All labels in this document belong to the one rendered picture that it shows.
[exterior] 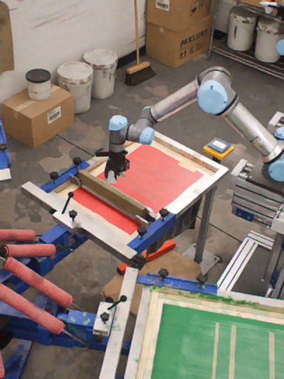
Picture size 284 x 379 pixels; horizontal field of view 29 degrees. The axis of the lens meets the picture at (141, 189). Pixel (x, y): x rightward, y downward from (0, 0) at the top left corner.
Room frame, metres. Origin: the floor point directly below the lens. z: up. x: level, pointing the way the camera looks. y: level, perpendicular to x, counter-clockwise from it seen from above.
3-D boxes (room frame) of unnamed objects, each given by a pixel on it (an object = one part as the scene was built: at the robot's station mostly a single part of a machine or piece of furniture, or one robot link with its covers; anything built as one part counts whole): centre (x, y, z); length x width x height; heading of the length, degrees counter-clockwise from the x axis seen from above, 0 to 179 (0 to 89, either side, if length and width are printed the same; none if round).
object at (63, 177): (2.13, 0.38, 0.98); 0.30 x 0.05 x 0.07; 143
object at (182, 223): (2.09, -0.16, 0.79); 0.46 x 0.09 x 0.33; 143
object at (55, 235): (1.71, 0.35, 1.02); 0.17 x 0.06 x 0.05; 143
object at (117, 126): (1.97, 0.12, 1.42); 0.09 x 0.08 x 0.11; 78
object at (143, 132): (1.97, 0.02, 1.41); 0.11 x 0.11 x 0.08; 78
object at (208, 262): (2.54, -0.42, 0.48); 0.22 x 0.22 x 0.96; 53
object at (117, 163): (1.97, 0.12, 1.26); 0.09 x 0.08 x 0.12; 54
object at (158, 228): (1.80, -0.06, 0.98); 0.30 x 0.05 x 0.07; 143
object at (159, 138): (2.16, 0.02, 0.97); 0.79 x 0.58 x 0.04; 143
